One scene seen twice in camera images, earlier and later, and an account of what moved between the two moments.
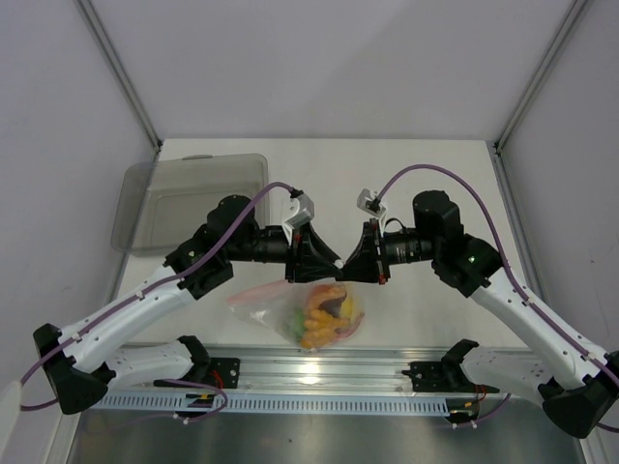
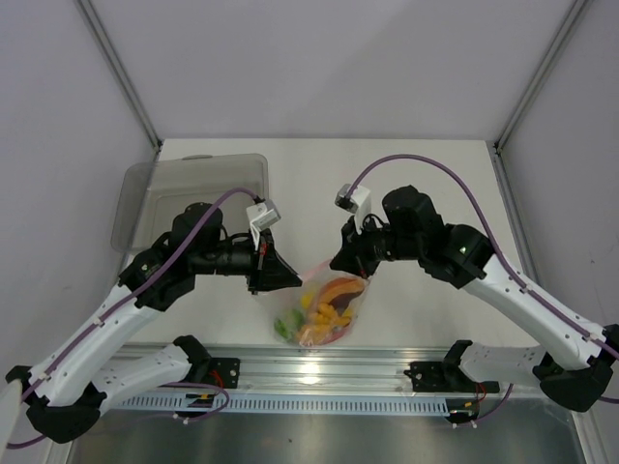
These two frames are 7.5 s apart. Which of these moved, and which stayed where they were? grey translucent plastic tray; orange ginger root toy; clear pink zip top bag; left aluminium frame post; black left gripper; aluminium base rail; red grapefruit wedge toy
Moved: orange ginger root toy; clear pink zip top bag; red grapefruit wedge toy; black left gripper
Stayed: left aluminium frame post; aluminium base rail; grey translucent plastic tray
